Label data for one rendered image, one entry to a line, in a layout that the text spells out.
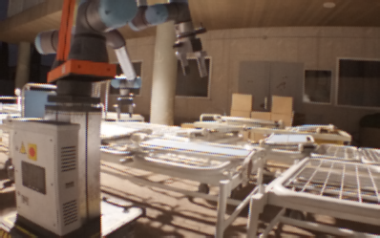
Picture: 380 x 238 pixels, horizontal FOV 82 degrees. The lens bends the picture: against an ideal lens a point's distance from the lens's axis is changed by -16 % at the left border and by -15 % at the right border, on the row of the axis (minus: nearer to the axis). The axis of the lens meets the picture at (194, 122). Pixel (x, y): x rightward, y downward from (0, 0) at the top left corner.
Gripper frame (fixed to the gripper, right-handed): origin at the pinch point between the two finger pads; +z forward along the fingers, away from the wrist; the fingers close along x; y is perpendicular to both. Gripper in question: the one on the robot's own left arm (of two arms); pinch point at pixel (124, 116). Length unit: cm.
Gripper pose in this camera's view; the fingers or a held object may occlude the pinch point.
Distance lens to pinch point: 201.9
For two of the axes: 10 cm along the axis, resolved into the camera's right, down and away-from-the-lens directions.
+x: -4.8, 1.0, -8.7
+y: -8.8, -0.8, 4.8
